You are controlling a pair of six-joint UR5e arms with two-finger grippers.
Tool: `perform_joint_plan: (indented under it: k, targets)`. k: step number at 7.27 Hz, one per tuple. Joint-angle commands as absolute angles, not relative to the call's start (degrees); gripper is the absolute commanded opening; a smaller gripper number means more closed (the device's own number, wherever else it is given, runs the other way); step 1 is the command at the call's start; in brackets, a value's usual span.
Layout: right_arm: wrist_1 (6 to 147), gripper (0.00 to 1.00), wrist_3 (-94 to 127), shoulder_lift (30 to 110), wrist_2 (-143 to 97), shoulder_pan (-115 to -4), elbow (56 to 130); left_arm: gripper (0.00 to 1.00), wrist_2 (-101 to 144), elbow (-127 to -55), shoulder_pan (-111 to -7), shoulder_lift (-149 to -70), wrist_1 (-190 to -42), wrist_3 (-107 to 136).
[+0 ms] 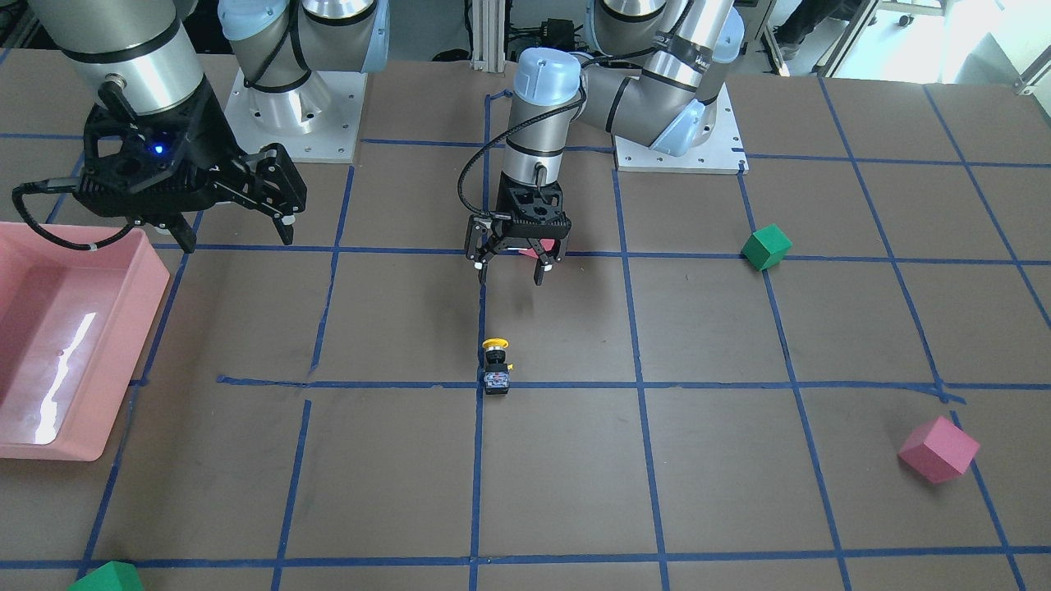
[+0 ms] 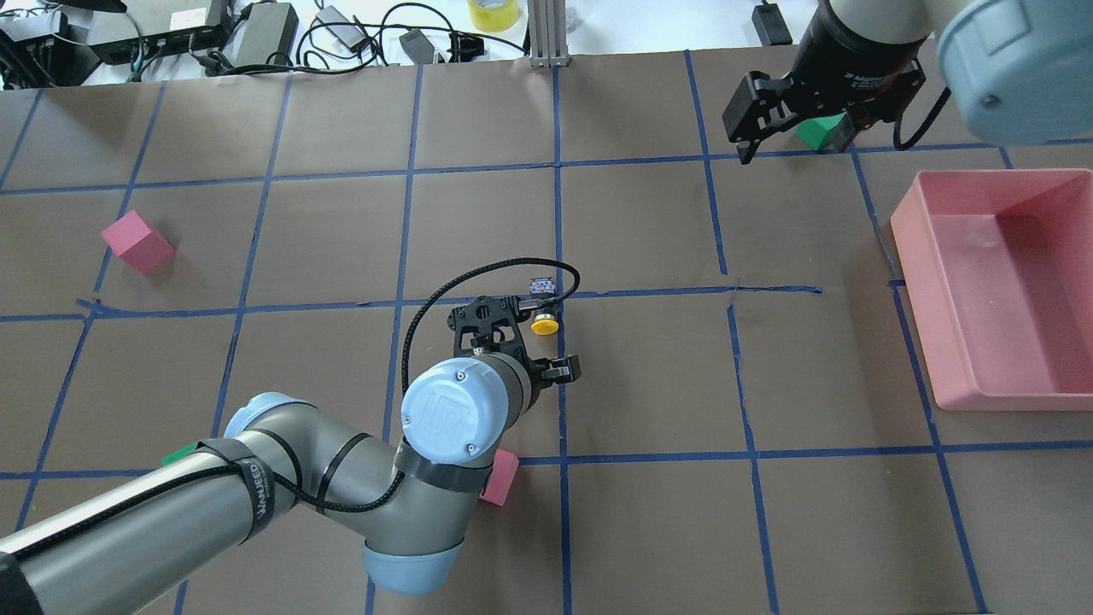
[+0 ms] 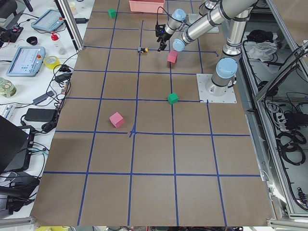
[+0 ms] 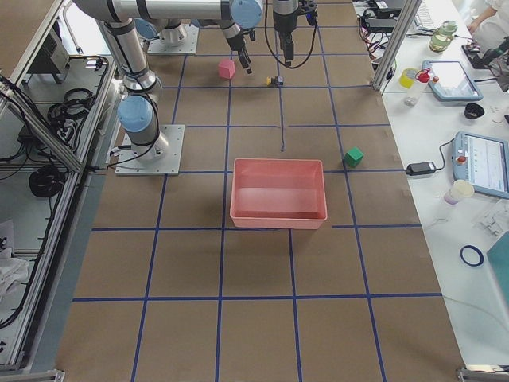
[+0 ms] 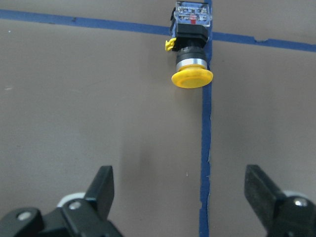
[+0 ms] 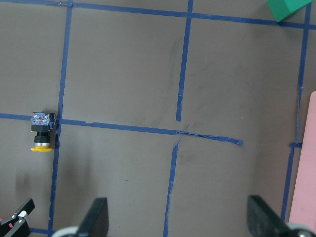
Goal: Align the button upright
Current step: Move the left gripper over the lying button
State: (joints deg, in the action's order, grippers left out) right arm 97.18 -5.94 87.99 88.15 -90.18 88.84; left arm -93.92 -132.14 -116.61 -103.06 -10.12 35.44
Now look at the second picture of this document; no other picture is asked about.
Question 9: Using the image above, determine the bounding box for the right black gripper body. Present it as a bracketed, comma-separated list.
[790, 17, 926, 122]

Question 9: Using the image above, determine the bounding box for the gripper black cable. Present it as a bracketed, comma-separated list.
[892, 85, 953, 151]
[400, 258, 581, 398]

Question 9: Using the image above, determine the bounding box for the green cube near left arm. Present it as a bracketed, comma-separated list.
[161, 442, 198, 468]

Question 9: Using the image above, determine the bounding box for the black power adapter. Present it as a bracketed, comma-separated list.
[751, 1, 794, 47]

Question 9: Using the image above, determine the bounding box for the yellow push button switch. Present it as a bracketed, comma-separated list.
[529, 277, 561, 338]

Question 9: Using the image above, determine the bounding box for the green cube near bin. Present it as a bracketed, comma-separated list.
[795, 113, 857, 152]

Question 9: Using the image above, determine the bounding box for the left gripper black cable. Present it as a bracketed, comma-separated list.
[400, 258, 581, 398]

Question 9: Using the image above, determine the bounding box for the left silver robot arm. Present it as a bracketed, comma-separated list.
[3, 291, 579, 614]

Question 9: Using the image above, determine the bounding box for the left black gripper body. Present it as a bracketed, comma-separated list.
[447, 295, 547, 385]

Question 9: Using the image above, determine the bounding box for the pink cube near centre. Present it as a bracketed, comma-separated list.
[479, 450, 520, 507]

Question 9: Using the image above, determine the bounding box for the aluminium frame post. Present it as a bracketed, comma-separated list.
[527, 0, 571, 67]

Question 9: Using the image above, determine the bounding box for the pink plastic bin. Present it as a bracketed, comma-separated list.
[891, 168, 1092, 412]

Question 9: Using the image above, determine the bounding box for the yellow tape roll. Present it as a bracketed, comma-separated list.
[467, 0, 520, 32]

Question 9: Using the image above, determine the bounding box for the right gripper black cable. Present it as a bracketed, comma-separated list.
[892, 85, 953, 151]

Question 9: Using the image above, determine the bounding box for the pink cube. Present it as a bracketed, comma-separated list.
[99, 211, 176, 275]
[479, 450, 520, 507]

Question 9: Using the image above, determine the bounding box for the pink cube far side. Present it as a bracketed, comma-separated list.
[99, 211, 176, 275]

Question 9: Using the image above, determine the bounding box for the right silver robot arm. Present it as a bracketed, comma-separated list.
[722, 1, 1092, 164]

